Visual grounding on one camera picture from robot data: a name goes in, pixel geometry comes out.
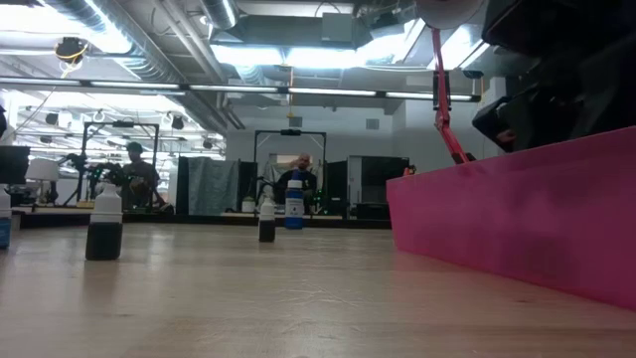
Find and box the white table lamp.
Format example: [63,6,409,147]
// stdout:
[24,157,61,205]

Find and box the black cabinet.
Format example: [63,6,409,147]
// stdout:
[347,155,411,220]

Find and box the person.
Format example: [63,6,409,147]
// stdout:
[118,141,165,213]
[274,152,319,215]

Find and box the black gantry frame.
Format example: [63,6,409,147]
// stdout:
[79,120,161,208]
[252,128,328,215]

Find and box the small clear dropper bottle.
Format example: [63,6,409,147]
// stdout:
[257,197,277,244]

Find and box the grey curtain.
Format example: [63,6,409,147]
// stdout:
[186,156,240,216]

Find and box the blue-capped small bottle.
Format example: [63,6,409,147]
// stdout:
[284,168,305,231]

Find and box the black overhead light bar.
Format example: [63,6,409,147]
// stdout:
[0,74,483,104]

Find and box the black ceiling cord reel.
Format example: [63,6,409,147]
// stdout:
[53,35,90,65]

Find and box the black aluminium table frame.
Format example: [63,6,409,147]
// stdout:
[19,211,394,231]

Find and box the small red food coloring bottle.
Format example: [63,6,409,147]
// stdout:
[84,182,124,262]

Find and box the black monitor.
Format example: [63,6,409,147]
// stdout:
[0,144,31,186]

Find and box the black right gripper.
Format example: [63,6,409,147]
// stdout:
[471,34,636,153]

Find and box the pink plastic tray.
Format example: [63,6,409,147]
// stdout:
[386,126,636,312]

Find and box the small blue food coloring bottle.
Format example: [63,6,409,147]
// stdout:
[0,186,13,251]

